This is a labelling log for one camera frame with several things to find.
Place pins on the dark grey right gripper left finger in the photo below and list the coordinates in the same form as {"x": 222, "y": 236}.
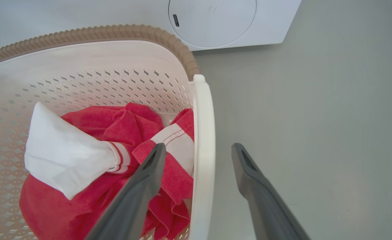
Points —
{"x": 132, "y": 203}

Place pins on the white perforated laundry basket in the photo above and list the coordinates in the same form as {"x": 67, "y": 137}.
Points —
{"x": 82, "y": 66}

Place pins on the white washing machine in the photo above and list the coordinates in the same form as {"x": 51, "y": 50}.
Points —
{"x": 272, "y": 23}

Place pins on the red and white garment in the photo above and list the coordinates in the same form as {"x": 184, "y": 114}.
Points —
{"x": 92, "y": 150}

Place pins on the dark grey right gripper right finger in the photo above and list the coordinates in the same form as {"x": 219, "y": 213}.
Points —
{"x": 266, "y": 203}

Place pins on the round washing machine door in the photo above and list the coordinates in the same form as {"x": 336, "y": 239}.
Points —
{"x": 212, "y": 21}

